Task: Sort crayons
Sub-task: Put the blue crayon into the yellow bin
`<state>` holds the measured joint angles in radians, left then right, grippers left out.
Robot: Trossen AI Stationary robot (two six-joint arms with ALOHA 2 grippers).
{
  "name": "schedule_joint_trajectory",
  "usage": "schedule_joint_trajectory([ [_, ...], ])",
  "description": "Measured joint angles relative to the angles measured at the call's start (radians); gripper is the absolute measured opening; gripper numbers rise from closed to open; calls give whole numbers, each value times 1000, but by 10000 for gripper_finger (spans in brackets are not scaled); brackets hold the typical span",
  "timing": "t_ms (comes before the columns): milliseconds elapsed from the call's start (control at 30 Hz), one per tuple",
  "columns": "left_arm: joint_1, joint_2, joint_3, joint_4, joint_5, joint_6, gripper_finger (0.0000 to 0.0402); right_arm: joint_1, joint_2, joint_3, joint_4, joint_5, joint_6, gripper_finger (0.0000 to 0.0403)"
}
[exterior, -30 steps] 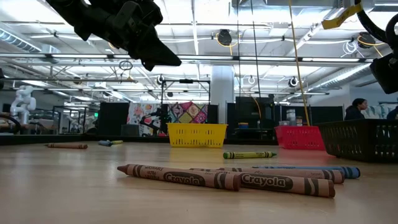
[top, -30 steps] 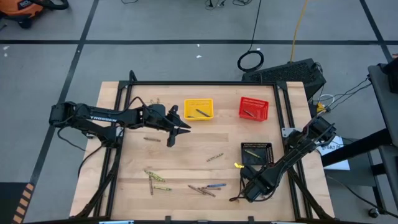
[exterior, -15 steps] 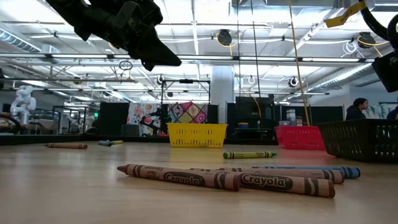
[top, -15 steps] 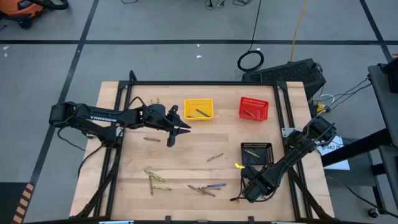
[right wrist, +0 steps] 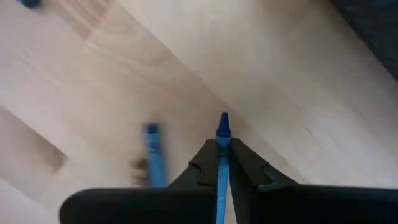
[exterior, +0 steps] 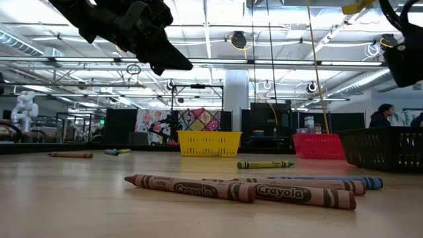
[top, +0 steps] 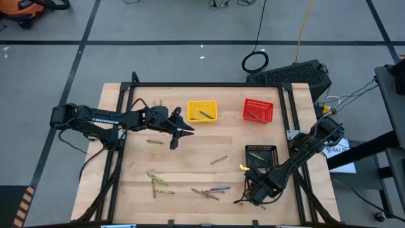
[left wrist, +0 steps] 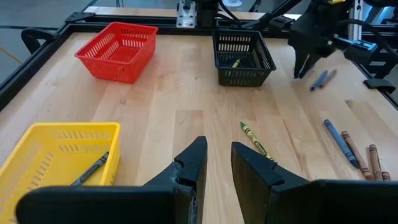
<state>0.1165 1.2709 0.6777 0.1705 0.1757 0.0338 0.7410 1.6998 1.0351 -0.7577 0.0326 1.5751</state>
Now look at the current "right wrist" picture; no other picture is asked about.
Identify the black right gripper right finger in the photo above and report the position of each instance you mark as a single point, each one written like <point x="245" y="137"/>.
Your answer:
<point x="311" y="205"/>

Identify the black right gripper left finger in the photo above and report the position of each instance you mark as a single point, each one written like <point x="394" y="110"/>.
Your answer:
<point x="140" y="208"/>

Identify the brown Crayola crayon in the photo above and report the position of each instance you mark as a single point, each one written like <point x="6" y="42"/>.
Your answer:
<point x="141" y="174"/>

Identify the blue Crayola crayon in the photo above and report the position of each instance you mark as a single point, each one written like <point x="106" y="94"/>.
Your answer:
<point x="29" y="3"/>
<point x="223" y="130"/>
<point x="154" y="155"/>

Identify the black plastic basket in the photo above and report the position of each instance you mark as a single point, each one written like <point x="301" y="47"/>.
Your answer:
<point x="379" y="25"/>

